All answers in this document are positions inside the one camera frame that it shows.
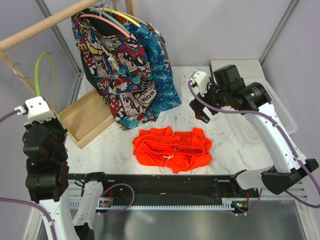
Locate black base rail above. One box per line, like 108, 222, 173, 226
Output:
67, 172, 261, 201

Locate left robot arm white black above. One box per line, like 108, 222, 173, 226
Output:
22, 118, 110, 240

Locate white slotted cable duct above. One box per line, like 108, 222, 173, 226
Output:
68, 197, 250, 212

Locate blue leaf print shorts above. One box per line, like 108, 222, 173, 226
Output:
136, 24, 181, 113

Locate comic print shorts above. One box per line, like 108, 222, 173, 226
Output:
71, 8, 159, 130

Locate pink clothes hanger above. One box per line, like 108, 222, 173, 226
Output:
79, 14, 131, 38

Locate aluminium frame profile right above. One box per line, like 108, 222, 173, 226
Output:
259, 0, 300, 65

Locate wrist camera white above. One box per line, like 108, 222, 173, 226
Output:
189, 71, 212, 97
14, 96, 57, 124

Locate white plastic basket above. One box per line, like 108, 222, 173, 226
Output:
242, 80, 298, 144

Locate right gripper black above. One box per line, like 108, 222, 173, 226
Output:
189, 76, 231, 123

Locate aluminium frame profile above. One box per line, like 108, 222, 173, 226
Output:
34, 0, 82, 76
259, 0, 300, 65

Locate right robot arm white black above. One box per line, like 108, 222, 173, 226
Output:
188, 64, 320, 197

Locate orange mesh shorts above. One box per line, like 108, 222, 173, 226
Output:
132, 126, 213, 174

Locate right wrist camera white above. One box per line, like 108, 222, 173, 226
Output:
189, 71, 212, 97

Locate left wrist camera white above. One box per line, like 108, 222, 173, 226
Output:
14, 96, 57, 124

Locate mint green clothes hanger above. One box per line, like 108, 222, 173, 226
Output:
88, 6, 130, 35

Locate aluminium frame profile left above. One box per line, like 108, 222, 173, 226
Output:
34, 0, 82, 76

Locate wooden clothes rack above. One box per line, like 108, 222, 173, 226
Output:
0, 0, 137, 150

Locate yellow clothes hanger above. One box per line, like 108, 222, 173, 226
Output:
99, 7, 148, 27

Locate grey flat box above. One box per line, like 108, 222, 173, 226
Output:
210, 59, 265, 82

